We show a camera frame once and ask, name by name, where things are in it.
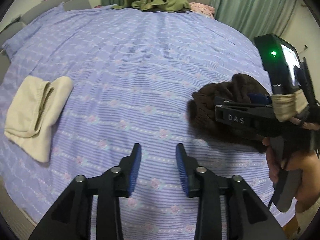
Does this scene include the dark brown pants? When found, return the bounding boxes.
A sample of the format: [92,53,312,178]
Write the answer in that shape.
[187,74,270,153]

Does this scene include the right hand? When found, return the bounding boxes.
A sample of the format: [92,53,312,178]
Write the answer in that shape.
[263,134,319,212]

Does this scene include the folded cream towel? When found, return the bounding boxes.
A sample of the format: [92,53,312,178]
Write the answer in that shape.
[4,75,73,163]

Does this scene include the green curtain right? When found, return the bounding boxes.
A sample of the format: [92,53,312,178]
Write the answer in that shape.
[210,0,298,41]

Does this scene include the pink patterned cloth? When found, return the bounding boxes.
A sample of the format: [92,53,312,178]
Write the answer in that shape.
[189,2,215,19]

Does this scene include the purple floral bed sheet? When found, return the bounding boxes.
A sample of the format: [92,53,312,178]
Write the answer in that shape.
[0,2,298,240]

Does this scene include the olive green garment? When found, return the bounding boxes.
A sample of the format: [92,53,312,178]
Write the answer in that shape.
[112,0,191,12]

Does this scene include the grey bed headboard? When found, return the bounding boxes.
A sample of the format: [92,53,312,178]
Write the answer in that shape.
[1,0,92,87]

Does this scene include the black camera box green light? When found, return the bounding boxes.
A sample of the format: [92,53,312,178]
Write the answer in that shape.
[254,34,300,95]

